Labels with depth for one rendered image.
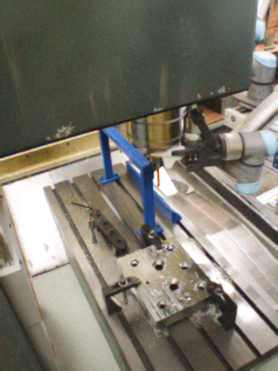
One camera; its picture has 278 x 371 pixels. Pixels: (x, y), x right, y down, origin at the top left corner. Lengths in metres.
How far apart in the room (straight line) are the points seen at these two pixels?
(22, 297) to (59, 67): 0.46
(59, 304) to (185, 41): 1.25
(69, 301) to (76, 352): 0.26
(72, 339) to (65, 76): 1.13
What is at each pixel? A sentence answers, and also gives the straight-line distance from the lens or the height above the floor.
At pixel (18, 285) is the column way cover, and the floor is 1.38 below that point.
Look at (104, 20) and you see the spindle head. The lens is 0.69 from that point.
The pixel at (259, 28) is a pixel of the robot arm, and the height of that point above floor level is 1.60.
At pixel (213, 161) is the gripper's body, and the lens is 1.03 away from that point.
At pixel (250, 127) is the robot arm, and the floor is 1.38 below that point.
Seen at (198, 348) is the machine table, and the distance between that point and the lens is 1.17.
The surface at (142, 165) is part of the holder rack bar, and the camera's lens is 1.29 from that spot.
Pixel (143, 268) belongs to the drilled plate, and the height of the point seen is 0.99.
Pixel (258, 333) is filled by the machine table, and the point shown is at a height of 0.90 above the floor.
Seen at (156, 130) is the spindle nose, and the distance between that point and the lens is 0.87.
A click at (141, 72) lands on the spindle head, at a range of 0.74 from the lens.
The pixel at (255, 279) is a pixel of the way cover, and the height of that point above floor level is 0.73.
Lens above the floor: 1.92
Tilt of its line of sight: 36 degrees down
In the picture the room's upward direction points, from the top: 5 degrees counter-clockwise
